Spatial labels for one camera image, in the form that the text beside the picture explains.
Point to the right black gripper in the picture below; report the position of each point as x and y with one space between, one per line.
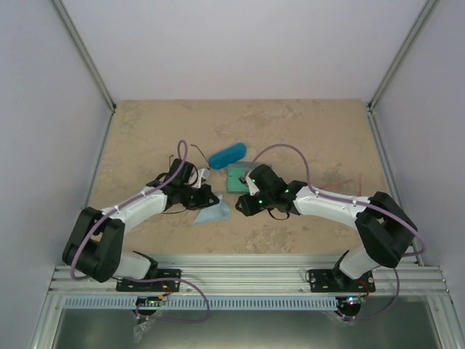
250 209

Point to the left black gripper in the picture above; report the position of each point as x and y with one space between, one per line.
205 201

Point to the light blue cleaning cloth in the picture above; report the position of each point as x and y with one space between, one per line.
216 213

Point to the grey-blue teal-lined glasses case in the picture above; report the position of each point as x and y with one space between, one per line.
234 174

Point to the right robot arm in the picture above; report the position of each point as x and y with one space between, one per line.
385 230

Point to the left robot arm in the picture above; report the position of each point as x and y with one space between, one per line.
95 246

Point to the red translucent sunglasses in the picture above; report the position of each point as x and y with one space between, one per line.
348 186

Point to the blue hard glasses case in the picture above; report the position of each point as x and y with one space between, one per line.
230 155

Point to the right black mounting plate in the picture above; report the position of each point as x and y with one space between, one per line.
321 280

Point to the black mounting plate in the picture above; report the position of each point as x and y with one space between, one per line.
321 280
162 281

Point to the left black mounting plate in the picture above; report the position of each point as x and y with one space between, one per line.
162 281

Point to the left small circuit board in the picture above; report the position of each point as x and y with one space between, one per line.
151 302

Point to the small circuit board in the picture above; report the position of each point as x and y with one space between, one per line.
345 302
151 302

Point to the right small circuit board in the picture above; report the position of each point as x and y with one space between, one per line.
345 302

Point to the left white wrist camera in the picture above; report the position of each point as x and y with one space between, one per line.
198 177

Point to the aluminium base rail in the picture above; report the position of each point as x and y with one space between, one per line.
284 274

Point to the grey slotted cable duct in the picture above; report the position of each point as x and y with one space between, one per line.
191 302

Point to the left aluminium frame post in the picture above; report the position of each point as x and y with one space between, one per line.
75 37

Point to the aluminium frame post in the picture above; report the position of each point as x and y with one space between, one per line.
412 36
75 37

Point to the right aluminium frame post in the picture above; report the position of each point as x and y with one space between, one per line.
412 36

